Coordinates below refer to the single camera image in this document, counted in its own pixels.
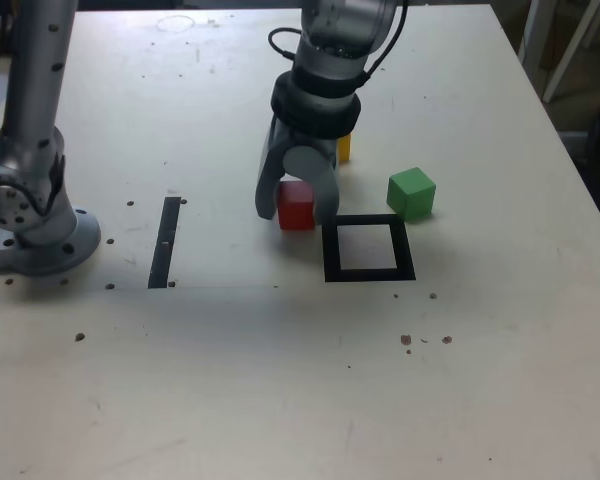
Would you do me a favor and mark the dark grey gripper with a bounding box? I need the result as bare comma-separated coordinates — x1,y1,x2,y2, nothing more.
253,116,342,228

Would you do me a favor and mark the white metal frame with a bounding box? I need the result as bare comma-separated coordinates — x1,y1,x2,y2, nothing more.
516,0,600,104

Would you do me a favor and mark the green cube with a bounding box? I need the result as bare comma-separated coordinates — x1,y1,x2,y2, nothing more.
385,166,438,223

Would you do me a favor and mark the red cube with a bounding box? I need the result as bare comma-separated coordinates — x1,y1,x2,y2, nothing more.
276,180,317,232

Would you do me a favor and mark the black tape strip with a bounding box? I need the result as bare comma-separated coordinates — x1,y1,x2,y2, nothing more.
147,196,182,290

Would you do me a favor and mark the black tape square outline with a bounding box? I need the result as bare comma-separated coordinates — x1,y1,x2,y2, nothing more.
320,213,417,284

